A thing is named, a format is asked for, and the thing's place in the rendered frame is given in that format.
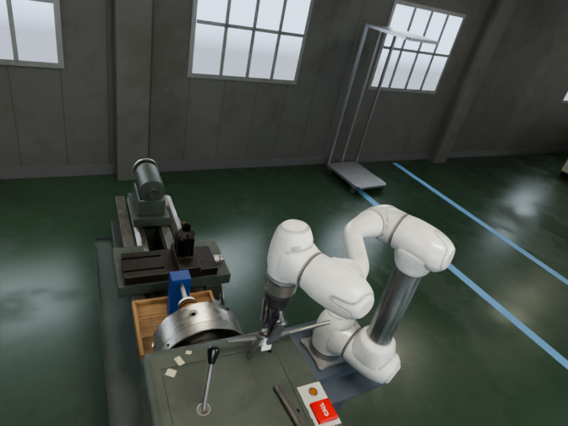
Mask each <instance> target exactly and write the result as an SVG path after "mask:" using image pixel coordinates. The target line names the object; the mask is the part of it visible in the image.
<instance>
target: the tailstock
mask: <svg viewBox="0 0 568 426"><path fill-rule="evenodd" d="M142 162H148V163H144V164H141V165H139V164H140V163H142ZM133 173H134V175H135V177H136V181H137V182H135V183H134V192H133V193H128V203H129V208H130V212H131V216H132V220H133V224H134V227H156V226H169V225H170V216H169V213H168V210H167V207H166V200H165V197H164V194H165V187H164V185H163V182H162V180H161V175H160V173H159V167H158V165H157V164H156V162H155V161H153V160H151V159H148V158H145V159H141V160H138V161H137V162H136V163H135V164H134V167H133Z"/></svg>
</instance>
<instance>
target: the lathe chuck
mask: <svg viewBox="0 0 568 426"><path fill-rule="evenodd" d="M218 306H219V303H213V302H205V303H195V304H191V305H189V306H186V307H184V308H181V309H179V310H177V311H176V312H174V313H172V314H170V315H169V316H168V317H166V318H165V319H164V320H163V321H162V322H161V323H160V324H159V326H158V327H157V328H156V331H155V333H154V335H153V339H154V343H153V344H152V349H153V352H158V351H160V350H161V348H162V347H163V346H164V344H165V343H166V342H167V341H168V340H169V339H171V338H172V337H173V336H175V335H176V334H177V333H178V332H180V331H181V330H184V329H186V328H188V327H190V326H192V325H196V324H199V323H202V322H206V321H213V320H221V321H227V322H230V323H233V324H235V325H237V326H238V327H239V328H240V329H241V330H242V328H241V326H240V324H239V322H238V318H237V316H236V315H235V313H234V312H233V310H232V309H230V308H229V307H227V306H226V309H227V310H228V311H226V310H225V309H221V308H219V307H218ZM193 310H195V311H197V312H198V316H196V317H195V318H189V316H188V313H189V312H191V311H193Z"/></svg>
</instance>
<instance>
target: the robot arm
mask: <svg viewBox="0 0 568 426"><path fill-rule="evenodd" d="M342 238H343V242H344V246H345V250H346V253H347V259H340V258H336V257H332V258H330V257H328V256H326V255H325V254H323V253H321V252H320V251H319V250H318V249H317V247H316V246H315V245H314V243H313V235H312V232H311V229H310V227H309V225H308V224H307V223H305V222H304V221H299V220H287V221H284V222H283V223H282V224H280V225H279V226H278V227H277V229H276V231H275V233H274V235H273V238H272V239H271V242H270V247H269V251H268V255H267V265H268V267H267V271H266V276H265V283H264V286H265V291H264V292H263V293H262V296H263V300H262V307H261V314H260V322H262V332H264V334H265V336H264V339H263V340H262V341H261V343H260V344H259V346H261V349H260V350H261V352H263V351H266V350H270V348H271V344H272V342H273V341H275V340H278V339H279V337H280V335H281V333H282V331H283V329H284V327H285V325H287V320H284V318H283V315H284V313H285V307H286V306H287V305H288V304H289V303H290V301H291V298H292V295H293V294H294V293H295V292H296V290H297V287H298V286H299V287H301V288H302V289H303V290H304V291H305V292H306V293H307V294H308V295H309V296H310V297H311V298H312V299H313V300H314V301H316V302H317V303H319V304H320V305H321V306H323V307H324V308H325V310H324V311H323V312H322V313H321V314H320V316H319V318H318V319H317V322H316V324H317V323H319V322H323V321H327V320H330V322H331V323H330V324H329V325H323V326H320V327H316V328H313V329H310V332H311V335H312V336H311V337H309V338H302V339H301V341H300V344H301V345H302V346H303V347H304V348H305V349H306V351H307V352H308V354H309V356H310V357H311V358H312V359H313V361H314V363H315V365H316V368H317V369H318V370H319V371H323V370H324V369H327V368H329V367H331V366H334V365H337V364H339V363H344V362H348V363H349V364H350V365H351V366H352V367H353V368H355V369H356V370H357V371H358V372H359V373H360V374H362V375H363V376H365V377H366V378H368V379H370V380H372V381H374V382H377V383H381V384H384V383H385V384H388V383H389V382H390V381H391V379H392V378H393V377H394V376H395V374H396V373H397V372H398V370H399V369H400V367H401V361H400V359H399V356H398V354H397V353H396V341H395V339H394V337H393V336H394V335H395V332H396V329H397V327H398V325H399V324H400V322H401V319H402V317H403V315H404V313H405V311H406V309H407V306H408V305H409V303H410V302H411V299H412V296H413V294H414V293H415V291H416V289H417V287H418V284H419V282H420V280H421V278H422V276H425V275H427V274H428V273H429V272H430V271H432V272H440V271H443V270H445V269H446V268H447V267H448V266H449V264H450V263H451V261H452V259H453V257H454V254H455V247H454V244H453V243H452V241H451V240H450V239H449V238H448V237H447V236H446V235H445V234H444V233H443V232H441V231H440V230H438V229H437V228H435V227H433V226H431V225H430V224H428V223H427V222H425V221H423V220H421V219H419V218H417V217H414V216H411V215H409V214H407V213H406V212H403V211H401V210H398V209H397V208H396V207H394V206H392V205H376V206H373V207H370V208H368V209H367V210H365V211H363V212H361V213H360V214H359V215H358V216H356V217H355V218H354V219H352V220H351V221H349V222H348V223H347V224H346V226H345V227H344V230H343V234H342ZM363 238H376V239H378V240H380V241H381V242H383V243H386V244H387V245H389V246H391V247H392V248H393V249H394V255H395V257H394V260H395V267H394V269H393V271H392V273H391V275H390V279H389V281H388V283H387V285H386V287H385V290H384V293H383V295H382V297H381V299H380V303H379V305H378V307H377V309H376V311H375V313H374V317H373V319H372V321H371V323H370V325H367V326H365V327H363V328H361V326H360V325H359V324H358V322H357V321H356V319H360V318H362V317H364V315H366V314H367V313H368V312H369V310H370V309H371V308H372V307H373V304H374V293H373V290H372V288H371V286H370V285H369V284H368V283H367V282H366V277H367V275H368V273H369V260H368V256H367V253H366V249H365V246H364V242H363Z"/></svg>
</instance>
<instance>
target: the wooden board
mask: <svg viewBox="0 0 568 426"><path fill-rule="evenodd" d="M189 296H190V297H192V298H194V299H195V300H196V302H197V303H205V302H209V301H210V300H211V299H214V296H213V293H212V291H211V290H208V291H202V292H191V293H190V294H189ZM132 312H133V317H134V328H135V333H136V338H137V343H138V349H139V358H140V362H141V359H142V357H143V356H144V355H145V354H147V353H150V352H153V349H152V344H153V343H154V339H153V335H154V333H155V331H156V327H157V326H159V324H160V323H161V322H162V321H163V320H164V319H165V318H166V317H168V314H167V296H165V297H159V298H148V299H142V300H136V301H132Z"/></svg>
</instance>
